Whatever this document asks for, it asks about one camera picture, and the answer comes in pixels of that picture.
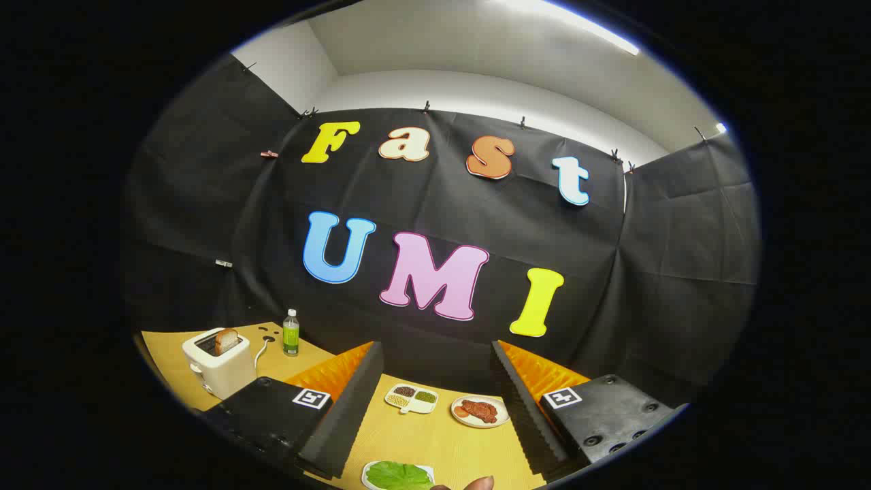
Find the brown meat steak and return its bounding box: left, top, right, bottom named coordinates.
left=461, top=400, right=499, bottom=424

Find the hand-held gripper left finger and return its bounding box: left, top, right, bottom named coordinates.
left=197, top=340, right=385, bottom=480

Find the green lettuce leaf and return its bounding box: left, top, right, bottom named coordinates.
left=366, top=461, right=434, bottom=490

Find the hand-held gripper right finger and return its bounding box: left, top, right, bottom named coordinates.
left=491, top=340, right=688, bottom=477

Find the white toaster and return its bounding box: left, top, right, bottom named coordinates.
left=182, top=328, right=258, bottom=400

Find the white square plate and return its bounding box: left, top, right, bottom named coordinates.
left=361, top=460, right=436, bottom=490

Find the round white plate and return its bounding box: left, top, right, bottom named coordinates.
left=450, top=395, right=510, bottom=429

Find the white divided dish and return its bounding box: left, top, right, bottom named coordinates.
left=384, top=383, right=440, bottom=414

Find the green label drink bottle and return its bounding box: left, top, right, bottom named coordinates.
left=282, top=309, right=301, bottom=357

